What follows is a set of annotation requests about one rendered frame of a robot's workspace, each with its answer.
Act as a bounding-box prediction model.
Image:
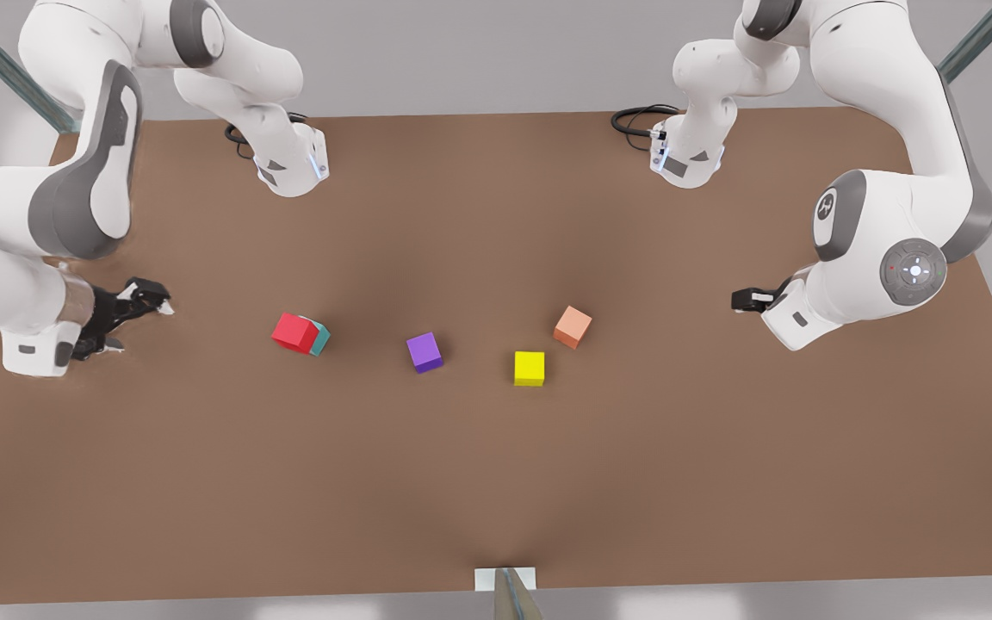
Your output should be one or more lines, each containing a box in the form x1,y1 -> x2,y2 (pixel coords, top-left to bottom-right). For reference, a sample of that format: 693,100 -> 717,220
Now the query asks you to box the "red wooden cube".
271,313 -> 320,355

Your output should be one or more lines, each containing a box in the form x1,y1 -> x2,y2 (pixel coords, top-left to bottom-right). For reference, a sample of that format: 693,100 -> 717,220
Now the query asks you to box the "teal wooden cube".
298,315 -> 332,357

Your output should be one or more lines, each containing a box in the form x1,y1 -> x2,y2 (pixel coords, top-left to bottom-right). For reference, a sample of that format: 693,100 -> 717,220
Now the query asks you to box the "orange wooden cube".
554,306 -> 593,350

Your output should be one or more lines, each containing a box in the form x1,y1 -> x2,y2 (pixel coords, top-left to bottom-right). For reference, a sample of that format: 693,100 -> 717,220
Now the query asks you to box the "purple wooden cube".
406,332 -> 444,375

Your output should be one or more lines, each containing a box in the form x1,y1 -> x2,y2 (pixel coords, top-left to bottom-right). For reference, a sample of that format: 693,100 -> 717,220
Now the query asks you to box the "black cable loop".
224,112 -> 311,160
611,104 -> 683,153

